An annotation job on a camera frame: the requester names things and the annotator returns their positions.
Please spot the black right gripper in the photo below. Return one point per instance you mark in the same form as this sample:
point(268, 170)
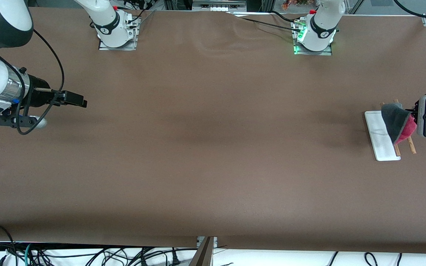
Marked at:
point(38, 95)

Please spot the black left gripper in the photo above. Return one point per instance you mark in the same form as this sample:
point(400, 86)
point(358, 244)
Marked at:
point(412, 115)

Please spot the grey and pink towel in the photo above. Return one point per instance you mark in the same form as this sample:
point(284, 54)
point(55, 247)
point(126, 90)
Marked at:
point(396, 122)

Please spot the wooden rack rod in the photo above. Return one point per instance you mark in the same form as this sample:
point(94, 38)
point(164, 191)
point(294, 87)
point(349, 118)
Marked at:
point(398, 151)
point(412, 147)

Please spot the colourful packaged items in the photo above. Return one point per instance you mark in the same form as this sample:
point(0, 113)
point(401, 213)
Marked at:
point(298, 3)

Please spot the grey metal box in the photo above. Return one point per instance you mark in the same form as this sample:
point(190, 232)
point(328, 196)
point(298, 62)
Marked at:
point(218, 3)

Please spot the white flat strip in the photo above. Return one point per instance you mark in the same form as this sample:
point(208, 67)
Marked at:
point(252, 14)

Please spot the white rack base plate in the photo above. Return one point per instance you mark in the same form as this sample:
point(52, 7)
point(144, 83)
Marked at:
point(377, 129)

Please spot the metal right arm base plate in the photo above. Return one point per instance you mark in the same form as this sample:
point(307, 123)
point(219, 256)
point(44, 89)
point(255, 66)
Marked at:
point(104, 47)

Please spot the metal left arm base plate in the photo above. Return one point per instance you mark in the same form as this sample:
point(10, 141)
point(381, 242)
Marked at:
point(325, 53)

